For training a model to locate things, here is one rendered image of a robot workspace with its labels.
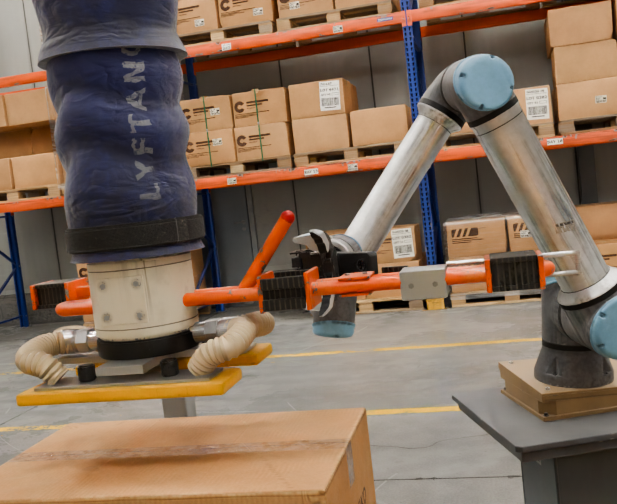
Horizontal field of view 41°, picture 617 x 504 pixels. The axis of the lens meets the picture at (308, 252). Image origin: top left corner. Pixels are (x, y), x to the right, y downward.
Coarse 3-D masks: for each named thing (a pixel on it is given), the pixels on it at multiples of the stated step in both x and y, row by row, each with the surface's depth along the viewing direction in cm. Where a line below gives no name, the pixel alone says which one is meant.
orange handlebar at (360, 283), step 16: (368, 272) 129; (448, 272) 123; (464, 272) 122; (480, 272) 121; (80, 288) 166; (208, 288) 136; (224, 288) 135; (256, 288) 129; (320, 288) 127; (336, 288) 126; (352, 288) 126; (368, 288) 125; (384, 288) 125; (64, 304) 137; (80, 304) 136; (192, 304) 132; (208, 304) 131
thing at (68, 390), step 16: (80, 368) 128; (160, 368) 126; (176, 368) 126; (224, 368) 129; (64, 384) 128; (80, 384) 127; (96, 384) 125; (112, 384) 125; (128, 384) 124; (144, 384) 124; (160, 384) 123; (176, 384) 122; (192, 384) 121; (208, 384) 120; (224, 384) 120; (16, 400) 127; (32, 400) 126; (48, 400) 126; (64, 400) 125; (80, 400) 124; (96, 400) 124; (112, 400) 123; (128, 400) 123
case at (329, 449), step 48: (96, 432) 153; (144, 432) 150; (192, 432) 146; (240, 432) 143; (288, 432) 139; (336, 432) 136; (0, 480) 131; (48, 480) 128; (96, 480) 126; (144, 480) 123; (192, 480) 121; (240, 480) 118; (288, 480) 116; (336, 480) 119
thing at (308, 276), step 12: (264, 276) 130; (276, 276) 135; (288, 276) 134; (300, 276) 125; (312, 276) 129; (264, 288) 127; (276, 288) 126; (288, 288) 126; (300, 288) 126; (264, 300) 127; (276, 300) 126; (288, 300) 126; (300, 300) 126; (312, 300) 127; (264, 312) 128
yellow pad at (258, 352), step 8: (256, 344) 147; (264, 344) 146; (248, 352) 140; (256, 352) 139; (264, 352) 142; (184, 360) 141; (232, 360) 139; (240, 360) 139; (248, 360) 138; (256, 360) 138; (184, 368) 141
